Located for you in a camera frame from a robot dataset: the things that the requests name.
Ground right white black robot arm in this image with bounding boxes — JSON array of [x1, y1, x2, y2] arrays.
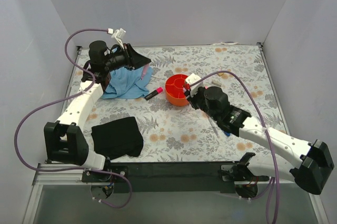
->
[[183, 84, 334, 195]]

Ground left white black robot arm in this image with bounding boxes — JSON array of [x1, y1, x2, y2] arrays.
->
[[44, 40, 151, 182]]

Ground small brown eraser piece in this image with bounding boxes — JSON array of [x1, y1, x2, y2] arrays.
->
[[211, 80, 222, 87]]

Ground grey thin pen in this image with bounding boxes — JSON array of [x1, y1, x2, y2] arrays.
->
[[208, 117, 219, 138]]

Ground blue cloth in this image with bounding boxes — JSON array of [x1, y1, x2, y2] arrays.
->
[[101, 67, 153, 99]]

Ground pink black highlighter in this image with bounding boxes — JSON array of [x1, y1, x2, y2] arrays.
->
[[144, 87, 163, 100]]

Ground orange round organizer container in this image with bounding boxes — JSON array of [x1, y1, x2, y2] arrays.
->
[[165, 74, 189, 107]]

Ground floral table mat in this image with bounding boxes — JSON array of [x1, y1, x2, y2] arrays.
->
[[83, 45, 286, 162]]

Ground black cloth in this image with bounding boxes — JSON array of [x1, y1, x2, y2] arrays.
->
[[92, 117, 144, 160]]

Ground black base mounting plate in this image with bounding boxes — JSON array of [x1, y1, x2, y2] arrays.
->
[[82, 161, 269, 194]]

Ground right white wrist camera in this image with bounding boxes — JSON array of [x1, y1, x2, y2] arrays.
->
[[183, 74, 205, 99]]

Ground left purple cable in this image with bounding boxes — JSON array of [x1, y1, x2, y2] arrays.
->
[[14, 28, 114, 171]]

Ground purple cable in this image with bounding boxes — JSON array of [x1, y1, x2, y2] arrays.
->
[[14, 28, 114, 171], [188, 70, 279, 224]]

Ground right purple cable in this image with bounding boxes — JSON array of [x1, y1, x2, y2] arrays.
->
[[188, 70, 279, 224]]

